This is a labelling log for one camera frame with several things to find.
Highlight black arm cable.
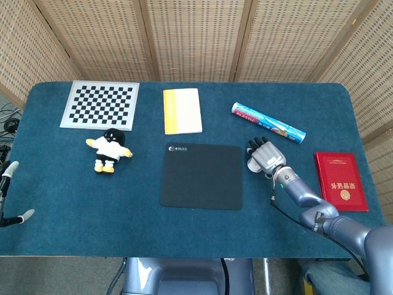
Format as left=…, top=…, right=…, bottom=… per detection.
left=268, top=176, right=371, bottom=282

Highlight red certificate book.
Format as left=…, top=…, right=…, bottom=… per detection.
left=313, top=151, right=370, bottom=213

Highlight blue plastic food wrap roll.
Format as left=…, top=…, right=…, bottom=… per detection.
left=231, top=102, right=307, bottom=146

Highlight blue table cloth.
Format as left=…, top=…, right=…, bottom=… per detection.
left=0, top=81, right=389, bottom=259

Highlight black floor cables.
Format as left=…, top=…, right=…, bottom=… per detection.
left=0, top=101, right=24, bottom=142

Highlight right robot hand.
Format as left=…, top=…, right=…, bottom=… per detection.
left=246, top=136, right=287, bottom=178

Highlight black white checkerboard plate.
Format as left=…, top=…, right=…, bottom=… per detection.
left=59, top=80, right=141, bottom=131

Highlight black plush doll white shirt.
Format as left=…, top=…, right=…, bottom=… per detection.
left=85, top=128, right=134, bottom=175

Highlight grey robot torso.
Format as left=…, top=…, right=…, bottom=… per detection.
left=122, top=257, right=255, bottom=295

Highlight white computer mouse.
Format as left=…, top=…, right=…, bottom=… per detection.
left=247, top=155, right=262, bottom=173

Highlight black mouse pad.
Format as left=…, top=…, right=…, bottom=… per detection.
left=160, top=142, right=244, bottom=211

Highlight yellow and white booklet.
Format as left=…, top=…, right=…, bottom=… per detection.
left=163, top=88, right=204, bottom=135

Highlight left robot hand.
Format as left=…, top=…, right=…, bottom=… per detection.
left=0, top=160, right=36, bottom=229

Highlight woven wooden folding screen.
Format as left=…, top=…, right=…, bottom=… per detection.
left=0, top=0, right=393, bottom=185

